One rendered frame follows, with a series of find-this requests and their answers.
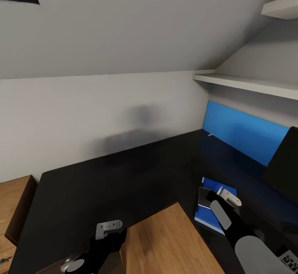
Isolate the monitor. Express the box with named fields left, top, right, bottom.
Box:
left=260, top=126, right=298, bottom=231

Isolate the pen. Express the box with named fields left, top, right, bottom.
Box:
left=214, top=186, right=223, bottom=195

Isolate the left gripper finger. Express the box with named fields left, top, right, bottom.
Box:
left=120, top=227, right=127, bottom=246

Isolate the folder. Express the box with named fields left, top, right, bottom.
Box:
left=194, top=177, right=237, bottom=235

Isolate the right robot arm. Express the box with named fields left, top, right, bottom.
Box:
left=206, top=189, right=294, bottom=274

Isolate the mouse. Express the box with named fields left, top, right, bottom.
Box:
left=251, top=227, right=265, bottom=243

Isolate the notebook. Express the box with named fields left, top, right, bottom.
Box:
left=198, top=187, right=240, bottom=216

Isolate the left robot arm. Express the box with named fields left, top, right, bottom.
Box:
left=65, top=220, right=127, bottom=274

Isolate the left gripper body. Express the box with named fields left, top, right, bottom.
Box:
left=90, top=232, right=121, bottom=262

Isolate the keyboard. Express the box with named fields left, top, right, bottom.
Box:
left=279, top=250, right=298, bottom=274

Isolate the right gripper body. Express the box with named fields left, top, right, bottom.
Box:
left=206, top=190, right=221, bottom=202

